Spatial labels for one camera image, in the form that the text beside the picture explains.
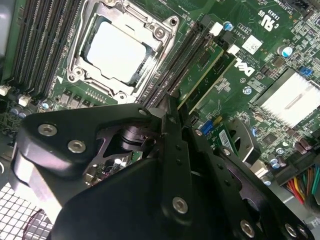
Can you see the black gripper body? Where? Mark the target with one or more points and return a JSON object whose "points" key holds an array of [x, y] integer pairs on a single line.
{"points": [[120, 212]]}

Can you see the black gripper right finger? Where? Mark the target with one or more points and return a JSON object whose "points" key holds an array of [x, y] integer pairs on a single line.
{"points": [[220, 170]]}

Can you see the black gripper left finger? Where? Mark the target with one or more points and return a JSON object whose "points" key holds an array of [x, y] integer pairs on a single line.
{"points": [[62, 130]]}

